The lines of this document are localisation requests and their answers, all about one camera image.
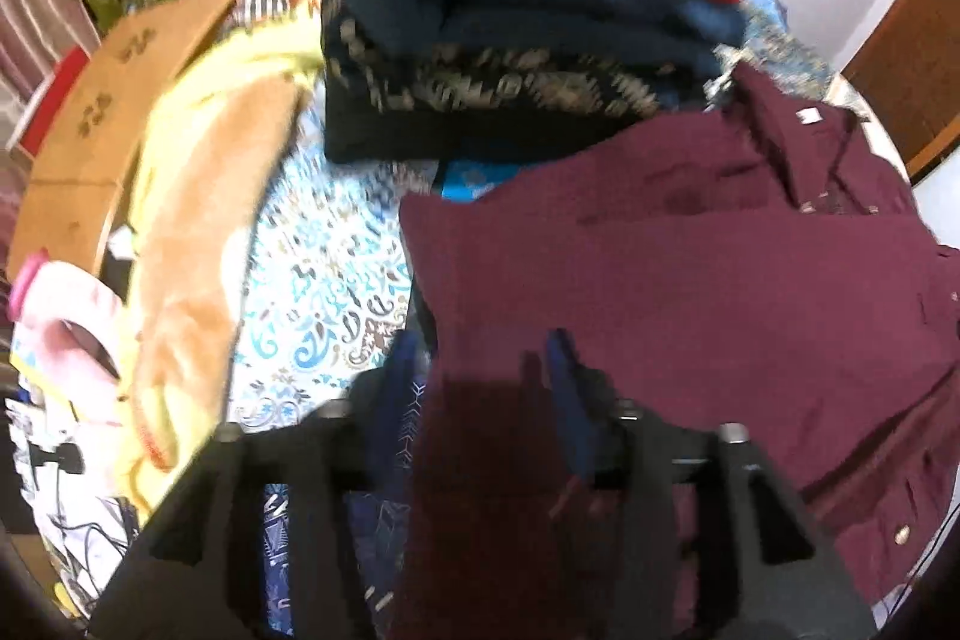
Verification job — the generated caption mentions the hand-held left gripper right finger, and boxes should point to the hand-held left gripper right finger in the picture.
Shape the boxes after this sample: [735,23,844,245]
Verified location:
[544,329,878,640]

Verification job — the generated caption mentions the striped curtain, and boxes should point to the striped curtain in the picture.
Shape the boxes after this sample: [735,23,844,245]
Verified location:
[0,0,98,109]

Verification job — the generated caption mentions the brown cardboard box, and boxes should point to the brown cardboard box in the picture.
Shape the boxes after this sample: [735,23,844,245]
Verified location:
[7,0,241,281]

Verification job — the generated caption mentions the blue patterned bed cover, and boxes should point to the blue patterned bed cover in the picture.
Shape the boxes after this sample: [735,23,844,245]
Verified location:
[221,0,841,640]

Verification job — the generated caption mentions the black patterned folded garment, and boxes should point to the black patterned folded garment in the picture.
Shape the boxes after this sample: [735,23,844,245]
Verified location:
[321,0,721,165]

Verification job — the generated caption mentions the red white box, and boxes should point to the red white box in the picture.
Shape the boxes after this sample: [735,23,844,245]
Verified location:
[15,44,91,154]

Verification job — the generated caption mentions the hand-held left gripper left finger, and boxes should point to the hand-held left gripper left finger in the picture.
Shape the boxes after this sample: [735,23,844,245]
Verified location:
[88,329,428,640]

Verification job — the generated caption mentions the yellow orange blanket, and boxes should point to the yellow orange blanket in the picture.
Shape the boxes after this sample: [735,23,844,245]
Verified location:
[112,21,323,521]

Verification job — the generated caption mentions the maroon shirt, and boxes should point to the maroon shirt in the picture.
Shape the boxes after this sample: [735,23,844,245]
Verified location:
[397,66,960,640]

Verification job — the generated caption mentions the black cable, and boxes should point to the black cable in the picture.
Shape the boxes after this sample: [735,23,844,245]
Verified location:
[45,512,143,581]

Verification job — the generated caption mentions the brown wooden door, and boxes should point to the brown wooden door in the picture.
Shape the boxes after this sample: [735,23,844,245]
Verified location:
[840,0,960,184]

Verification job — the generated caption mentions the pink cloth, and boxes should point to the pink cloth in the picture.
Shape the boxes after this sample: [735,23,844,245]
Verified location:
[11,254,128,423]

